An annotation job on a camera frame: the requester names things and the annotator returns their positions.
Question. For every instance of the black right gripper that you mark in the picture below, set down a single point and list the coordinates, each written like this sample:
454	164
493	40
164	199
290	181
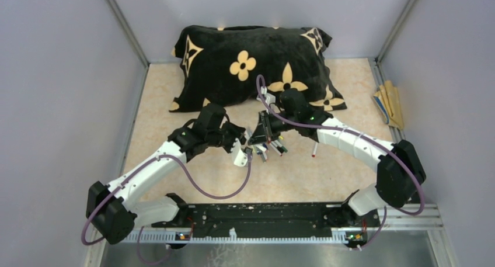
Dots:
264	131

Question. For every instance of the white marker with red cap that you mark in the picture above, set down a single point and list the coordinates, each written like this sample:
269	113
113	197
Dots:
314	151

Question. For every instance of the white pen with red cap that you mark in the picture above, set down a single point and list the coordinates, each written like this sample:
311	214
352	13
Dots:
274	147

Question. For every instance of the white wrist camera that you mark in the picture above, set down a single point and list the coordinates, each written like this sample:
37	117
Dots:
266	98
238	156

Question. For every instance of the folded yellow and blue cloth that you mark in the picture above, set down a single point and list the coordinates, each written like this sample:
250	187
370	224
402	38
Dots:
387	100

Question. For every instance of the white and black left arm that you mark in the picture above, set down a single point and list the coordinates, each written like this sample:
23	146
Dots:
114	209

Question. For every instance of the white pen with light-green cap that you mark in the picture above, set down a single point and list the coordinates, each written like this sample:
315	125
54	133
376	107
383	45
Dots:
249	134

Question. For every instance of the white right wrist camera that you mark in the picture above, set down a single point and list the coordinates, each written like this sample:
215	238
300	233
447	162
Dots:
266	98

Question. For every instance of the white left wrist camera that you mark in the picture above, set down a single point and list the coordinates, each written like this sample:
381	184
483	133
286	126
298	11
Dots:
238	156

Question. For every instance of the black pillow with cream flowers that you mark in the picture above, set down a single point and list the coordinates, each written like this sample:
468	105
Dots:
221	65

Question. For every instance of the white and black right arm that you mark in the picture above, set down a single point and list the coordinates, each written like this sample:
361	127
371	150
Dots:
398	168

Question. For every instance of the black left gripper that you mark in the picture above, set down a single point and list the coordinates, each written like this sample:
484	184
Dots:
236	132

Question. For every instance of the aluminium wall rail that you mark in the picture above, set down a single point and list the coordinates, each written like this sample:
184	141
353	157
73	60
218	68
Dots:
128	32

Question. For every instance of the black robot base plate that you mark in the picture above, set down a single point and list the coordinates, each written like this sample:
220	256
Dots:
267	220

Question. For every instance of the aluminium front frame rail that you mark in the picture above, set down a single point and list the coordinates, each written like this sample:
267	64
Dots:
400	240

